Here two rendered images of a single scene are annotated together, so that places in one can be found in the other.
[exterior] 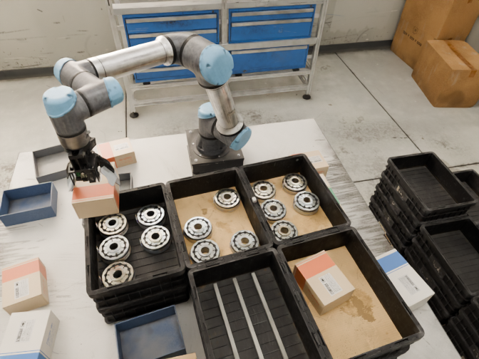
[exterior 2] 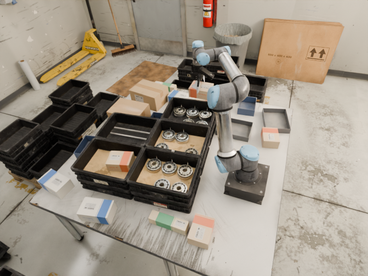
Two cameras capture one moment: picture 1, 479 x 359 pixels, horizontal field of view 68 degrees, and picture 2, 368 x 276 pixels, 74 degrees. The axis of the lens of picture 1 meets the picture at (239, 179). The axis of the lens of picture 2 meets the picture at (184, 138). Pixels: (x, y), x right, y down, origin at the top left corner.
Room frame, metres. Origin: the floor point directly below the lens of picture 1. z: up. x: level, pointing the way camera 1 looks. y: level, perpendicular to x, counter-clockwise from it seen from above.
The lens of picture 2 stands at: (1.61, -0.85, 2.12)
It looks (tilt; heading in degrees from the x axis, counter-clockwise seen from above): 45 degrees down; 129
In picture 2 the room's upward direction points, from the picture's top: 4 degrees counter-clockwise
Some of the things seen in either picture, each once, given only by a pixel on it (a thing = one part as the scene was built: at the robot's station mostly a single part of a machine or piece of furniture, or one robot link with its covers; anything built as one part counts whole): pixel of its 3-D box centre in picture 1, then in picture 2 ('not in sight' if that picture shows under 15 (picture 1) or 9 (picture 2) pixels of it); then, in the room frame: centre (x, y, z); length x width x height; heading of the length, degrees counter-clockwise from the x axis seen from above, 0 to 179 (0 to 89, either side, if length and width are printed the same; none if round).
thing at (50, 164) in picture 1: (65, 159); (275, 120); (1.24, 0.86, 0.73); 0.27 x 0.20 x 0.05; 118
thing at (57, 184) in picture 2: not in sight; (56, 183); (0.24, -0.63, 0.75); 0.20 x 0.12 x 0.09; 7
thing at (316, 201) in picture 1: (306, 201); (161, 185); (0.93, -0.27, 0.86); 0.10 x 0.10 x 0.01
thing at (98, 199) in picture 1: (97, 189); (201, 90); (0.74, 0.45, 1.08); 0.16 x 0.12 x 0.07; 15
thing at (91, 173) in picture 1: (82, 159); (197, 71); (0.72, 0.44, 1.24); 0.09 x 0.08 x 0.12; 15
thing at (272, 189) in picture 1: (263, 189); (184, 170); (0.98, -0.10, 0.86); 0.10 x 0.10 x 0.01
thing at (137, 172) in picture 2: (289, 204); (165, 174); (0.90, -0.20, 0.87); 0.40 x 0.30 x 0.11; 20
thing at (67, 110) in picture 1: (65, 111); (197, 50); (0.73, 0.44, 1.40); 0.09 x 0.08 x 0.11; 139
